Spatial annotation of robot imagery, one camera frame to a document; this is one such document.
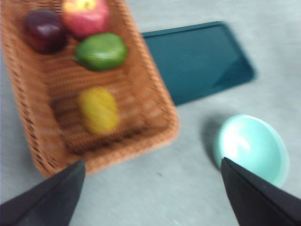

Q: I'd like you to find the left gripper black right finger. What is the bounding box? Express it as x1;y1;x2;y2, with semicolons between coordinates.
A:
221;157;301;226

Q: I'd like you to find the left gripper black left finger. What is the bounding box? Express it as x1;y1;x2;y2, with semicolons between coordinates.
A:
0;160;86;226

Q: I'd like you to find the teal ceramic bowl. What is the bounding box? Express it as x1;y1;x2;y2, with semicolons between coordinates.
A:
213;114;290;188

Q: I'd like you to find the yellow-orange fruit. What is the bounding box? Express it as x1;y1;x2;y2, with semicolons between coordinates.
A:
78;86;120;135

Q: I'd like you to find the dark rectangular tray plate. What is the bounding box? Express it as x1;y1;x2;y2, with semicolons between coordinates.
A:
141;20;256;107

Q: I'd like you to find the brown wicker basket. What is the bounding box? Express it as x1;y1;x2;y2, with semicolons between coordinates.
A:
0;0;181;178

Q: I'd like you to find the green fruit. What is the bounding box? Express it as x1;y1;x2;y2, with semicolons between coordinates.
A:
74;32;129;72

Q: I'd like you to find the dark purple round fruit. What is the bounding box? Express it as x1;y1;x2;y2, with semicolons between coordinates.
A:
24;9;69;54

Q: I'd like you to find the red apple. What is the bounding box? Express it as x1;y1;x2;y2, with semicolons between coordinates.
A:
62;0;110;40

